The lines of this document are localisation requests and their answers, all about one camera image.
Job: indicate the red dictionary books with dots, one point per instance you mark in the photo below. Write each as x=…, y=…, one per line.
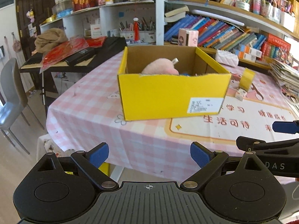
x=274, y=47

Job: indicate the brown cloth bundle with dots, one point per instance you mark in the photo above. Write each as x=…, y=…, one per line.
x=49, y=40

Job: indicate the pink cylindrical cup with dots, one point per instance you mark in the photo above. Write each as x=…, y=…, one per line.
x=188, y=37

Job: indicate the black electric piano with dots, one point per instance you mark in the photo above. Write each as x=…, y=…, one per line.
x=88, y=59

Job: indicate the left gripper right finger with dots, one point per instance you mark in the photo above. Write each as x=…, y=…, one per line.
x=210, y=163

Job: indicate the pink checkered tablecloth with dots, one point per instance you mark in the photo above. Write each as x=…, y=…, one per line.
x=90, y=113

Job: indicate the yellow tape roll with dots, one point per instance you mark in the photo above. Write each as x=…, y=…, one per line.
x=246, y=79

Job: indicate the orange white box lower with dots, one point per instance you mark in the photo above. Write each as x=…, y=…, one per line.
x=243, y=55

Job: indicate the large pink plush pig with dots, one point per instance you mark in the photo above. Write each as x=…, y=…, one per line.
x=161, y=66

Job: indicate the row of colourful books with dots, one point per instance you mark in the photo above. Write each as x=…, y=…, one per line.
x=214, y=33

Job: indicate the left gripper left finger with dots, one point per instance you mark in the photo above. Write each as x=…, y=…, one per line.
x=89, y=163

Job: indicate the yellow cardboard box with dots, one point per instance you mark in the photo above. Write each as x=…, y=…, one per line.
x=198, y=89

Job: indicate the white bookshelf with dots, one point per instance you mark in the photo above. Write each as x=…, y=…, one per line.
x=109, y=17

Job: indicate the white quilted pouch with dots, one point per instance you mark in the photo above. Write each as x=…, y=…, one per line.
x=226, y=58

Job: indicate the orange white box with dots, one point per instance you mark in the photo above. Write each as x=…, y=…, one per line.
x=243, y=55
x=251, y=51

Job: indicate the stack of papers and notebooks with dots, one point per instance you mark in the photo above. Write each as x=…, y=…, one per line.
x=287, y=79

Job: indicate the small white card box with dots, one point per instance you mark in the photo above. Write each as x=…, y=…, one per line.
x=240, y=94

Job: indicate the orange white box upper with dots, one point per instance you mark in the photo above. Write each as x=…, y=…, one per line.
x=251, y=51

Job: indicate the red paper sheets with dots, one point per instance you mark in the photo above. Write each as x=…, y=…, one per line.
x=69, y=48

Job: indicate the grey chair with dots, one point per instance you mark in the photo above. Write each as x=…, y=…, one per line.
x=16, y=99

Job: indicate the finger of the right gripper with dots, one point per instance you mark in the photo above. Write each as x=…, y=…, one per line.
x=290, y=127
x=259, y=146

